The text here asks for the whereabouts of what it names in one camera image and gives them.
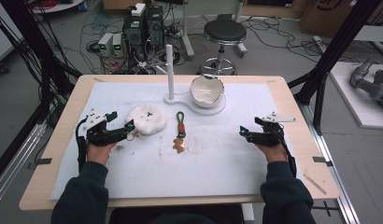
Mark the black metal frame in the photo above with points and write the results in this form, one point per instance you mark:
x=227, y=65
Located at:
x=31, y=46
x=339, y=46

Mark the person's right hand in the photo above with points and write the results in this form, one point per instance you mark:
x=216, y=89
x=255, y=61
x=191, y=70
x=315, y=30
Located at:
x=273, y=153

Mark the small black computer tower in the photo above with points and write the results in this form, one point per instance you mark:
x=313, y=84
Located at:
x=154, y=28

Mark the white metal stand leg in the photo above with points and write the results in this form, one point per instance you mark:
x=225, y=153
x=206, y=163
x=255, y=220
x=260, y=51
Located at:
x=187, y=34

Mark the white shell-shaped bowl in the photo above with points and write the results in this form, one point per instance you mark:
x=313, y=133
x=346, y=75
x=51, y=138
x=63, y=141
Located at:
x=206, y=93

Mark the black tape strip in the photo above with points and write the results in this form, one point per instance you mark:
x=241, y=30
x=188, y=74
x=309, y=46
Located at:
x=322, y=160
x=44, y=161

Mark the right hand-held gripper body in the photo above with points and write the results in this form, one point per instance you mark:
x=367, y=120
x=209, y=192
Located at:
x=269, y=135

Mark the aluminium rail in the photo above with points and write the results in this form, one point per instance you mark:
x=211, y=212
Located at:
x=15, y=161
x=336, y=180

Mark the white foam mat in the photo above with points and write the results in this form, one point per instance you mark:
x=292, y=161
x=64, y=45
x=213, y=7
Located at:
x=211, y=168

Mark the person's lap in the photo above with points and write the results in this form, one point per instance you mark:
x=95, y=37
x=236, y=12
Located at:
x=177, y=216

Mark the white box on computer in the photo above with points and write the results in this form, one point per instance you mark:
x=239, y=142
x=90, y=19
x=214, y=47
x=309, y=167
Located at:
x=138, y=9

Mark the white stand with post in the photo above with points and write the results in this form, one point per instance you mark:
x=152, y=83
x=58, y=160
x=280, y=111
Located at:
x=170, y=77

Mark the person's left hand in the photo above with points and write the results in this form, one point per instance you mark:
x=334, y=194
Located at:
x=99, y=154

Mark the large black computer tower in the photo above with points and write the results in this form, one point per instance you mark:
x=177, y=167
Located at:
x=134, y=37

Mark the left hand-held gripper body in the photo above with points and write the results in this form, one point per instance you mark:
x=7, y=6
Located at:
x=97, y=135

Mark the grey power supply unit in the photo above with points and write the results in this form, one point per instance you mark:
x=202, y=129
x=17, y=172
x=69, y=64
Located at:
x=105, y=45
x=118, y=46

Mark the wooden table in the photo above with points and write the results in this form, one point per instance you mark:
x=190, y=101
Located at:
x=308, y=161

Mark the white platform board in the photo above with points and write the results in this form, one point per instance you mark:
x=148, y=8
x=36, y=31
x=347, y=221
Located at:
x=357, y=105

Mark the cardboard box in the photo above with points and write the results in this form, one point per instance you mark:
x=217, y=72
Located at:
x=323, y=15

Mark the black round stool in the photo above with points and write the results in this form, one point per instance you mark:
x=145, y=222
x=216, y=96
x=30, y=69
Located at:
x=224, y=32

